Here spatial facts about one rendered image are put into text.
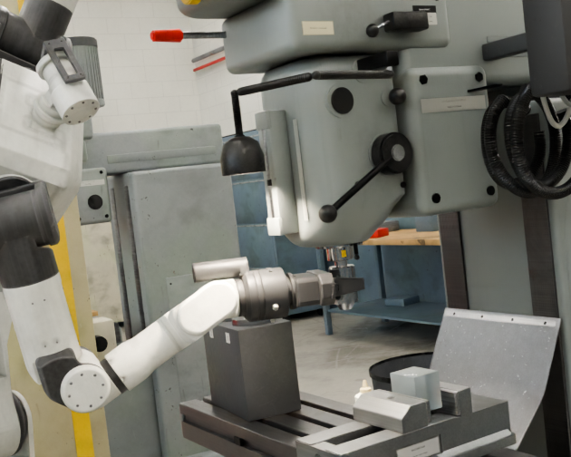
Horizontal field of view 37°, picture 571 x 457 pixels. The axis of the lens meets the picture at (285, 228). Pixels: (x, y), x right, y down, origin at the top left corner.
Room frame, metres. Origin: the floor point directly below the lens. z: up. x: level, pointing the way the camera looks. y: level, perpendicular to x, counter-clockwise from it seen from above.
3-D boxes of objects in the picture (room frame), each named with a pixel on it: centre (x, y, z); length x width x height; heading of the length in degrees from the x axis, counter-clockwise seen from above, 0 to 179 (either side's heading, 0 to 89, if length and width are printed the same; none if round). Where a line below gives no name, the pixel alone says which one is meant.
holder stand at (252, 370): (1.83, 0.11, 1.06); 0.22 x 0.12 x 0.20; 25
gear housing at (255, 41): (1.55, -0.13, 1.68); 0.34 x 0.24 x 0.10; 121
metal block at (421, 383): (1.38, -0.18, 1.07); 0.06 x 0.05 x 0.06; 32
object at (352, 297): (1.53, -0.09, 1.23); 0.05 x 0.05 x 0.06
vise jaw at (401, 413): (1.36, -0.13, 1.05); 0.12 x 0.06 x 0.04; 32
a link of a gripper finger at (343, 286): (1.50, -0.10, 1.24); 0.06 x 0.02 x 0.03; 102
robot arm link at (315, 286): (1.51, 0.00, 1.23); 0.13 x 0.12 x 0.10; 12
